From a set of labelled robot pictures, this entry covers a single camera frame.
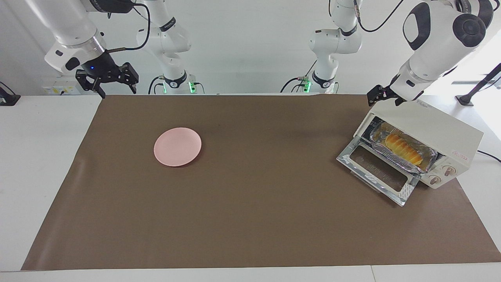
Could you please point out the small black stand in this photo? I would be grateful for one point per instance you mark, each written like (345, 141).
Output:
(8, 98)

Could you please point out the oven control knob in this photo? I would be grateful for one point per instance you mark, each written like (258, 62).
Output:
(449, 170)
(434, 180)

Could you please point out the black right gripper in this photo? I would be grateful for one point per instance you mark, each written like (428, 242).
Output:
(100, 68)

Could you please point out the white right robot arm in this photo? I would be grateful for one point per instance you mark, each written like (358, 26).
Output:
(66, 27)

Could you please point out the green lit right base connector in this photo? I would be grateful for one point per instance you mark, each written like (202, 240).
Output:
(191, 87)

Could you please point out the tall black stand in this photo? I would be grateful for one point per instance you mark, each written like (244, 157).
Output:
(479, 84)

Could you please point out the pink round plate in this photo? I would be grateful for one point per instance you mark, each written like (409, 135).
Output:
(178, 147)

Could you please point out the brown table mat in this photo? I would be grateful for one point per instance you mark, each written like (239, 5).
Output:
(266, 219)

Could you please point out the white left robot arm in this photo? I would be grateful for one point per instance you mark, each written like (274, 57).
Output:
(434, 51)

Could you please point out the green lit base connector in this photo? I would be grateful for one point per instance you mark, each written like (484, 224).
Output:
(306, 84)
(191, 87)

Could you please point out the cream white toaster oven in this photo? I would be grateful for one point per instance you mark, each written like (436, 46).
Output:
(438, 129)

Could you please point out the green lit left base connector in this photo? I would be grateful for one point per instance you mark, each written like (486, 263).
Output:
(306, 84)

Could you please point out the glass oven door metal frame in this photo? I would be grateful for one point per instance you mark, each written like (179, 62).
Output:
(370, 176)

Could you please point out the white wall power outlet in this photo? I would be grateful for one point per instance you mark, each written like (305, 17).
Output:
(58, 88)

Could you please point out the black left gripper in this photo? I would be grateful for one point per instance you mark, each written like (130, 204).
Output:
(391, 92)

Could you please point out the striped orange bread loaf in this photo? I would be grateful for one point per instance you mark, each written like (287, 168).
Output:
(403, 148)

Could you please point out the aluminium foil tray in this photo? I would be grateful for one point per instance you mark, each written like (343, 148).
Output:
(428, 158)

